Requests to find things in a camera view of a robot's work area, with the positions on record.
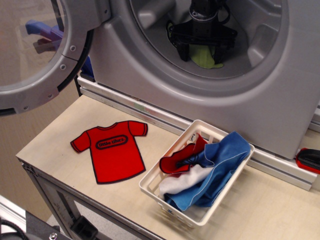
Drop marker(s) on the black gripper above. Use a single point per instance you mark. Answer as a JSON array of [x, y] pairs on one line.
[[212, 33]]

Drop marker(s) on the green felt garment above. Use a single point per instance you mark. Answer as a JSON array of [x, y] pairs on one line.
[[203, 56]]

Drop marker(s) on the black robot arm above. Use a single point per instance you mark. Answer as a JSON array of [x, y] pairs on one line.
[[209, 10]]

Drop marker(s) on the grey toy washing machine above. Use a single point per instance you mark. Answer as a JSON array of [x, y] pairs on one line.
[[267, 89]]

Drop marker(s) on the green felt sock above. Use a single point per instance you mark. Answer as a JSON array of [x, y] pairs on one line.
[[169, 32]]

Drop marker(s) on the blue cloth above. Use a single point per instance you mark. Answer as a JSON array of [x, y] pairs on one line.
[[225, 157]]

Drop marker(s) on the red felt garment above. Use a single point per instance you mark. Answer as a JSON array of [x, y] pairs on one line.
[[182, 160]]

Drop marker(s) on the red felt t-shirt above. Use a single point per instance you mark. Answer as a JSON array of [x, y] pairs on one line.
[[114, 152]]

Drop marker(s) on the white cloth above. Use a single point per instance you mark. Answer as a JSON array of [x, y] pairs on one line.
[[175, 184]]

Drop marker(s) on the red and black tool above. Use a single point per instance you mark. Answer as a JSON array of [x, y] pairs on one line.
[[308, 159]]

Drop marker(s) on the round grey washer door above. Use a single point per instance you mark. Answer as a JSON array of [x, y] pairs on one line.
[[33, 69]]

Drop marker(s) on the aluminium rail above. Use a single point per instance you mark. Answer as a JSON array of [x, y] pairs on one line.
[[268, 162]]

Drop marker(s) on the blue plastic handle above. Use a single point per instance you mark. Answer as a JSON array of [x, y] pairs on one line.
[[44, 30]]

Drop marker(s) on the metal table frame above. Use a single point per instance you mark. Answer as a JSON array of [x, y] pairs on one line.
[[62, 198]]

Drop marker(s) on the black bracket with bolt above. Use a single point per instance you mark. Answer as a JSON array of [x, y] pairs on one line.
[[36, 229]]

